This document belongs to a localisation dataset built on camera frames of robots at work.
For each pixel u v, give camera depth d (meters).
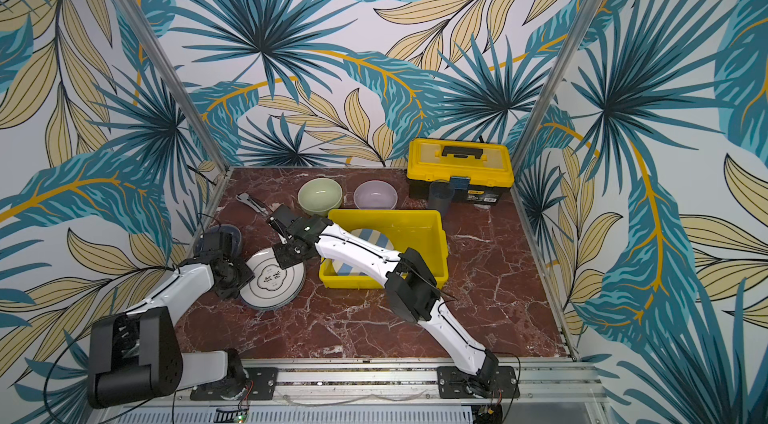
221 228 0.98
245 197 1.10
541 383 0.76
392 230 1.01
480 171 0.98
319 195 1.07
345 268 0.90
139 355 1.00
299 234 0.62
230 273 0.72
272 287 0.88
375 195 1.05
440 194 0.99
